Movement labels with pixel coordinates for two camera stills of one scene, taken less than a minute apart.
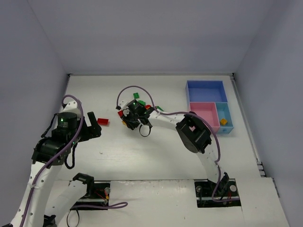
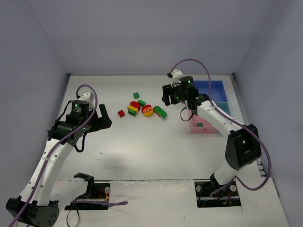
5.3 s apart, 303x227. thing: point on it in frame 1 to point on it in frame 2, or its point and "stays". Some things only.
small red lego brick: [120, 113] stays
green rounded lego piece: [142, 102] stays
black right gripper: [129, 117] to [169, 93]
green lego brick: [136, 95] stays
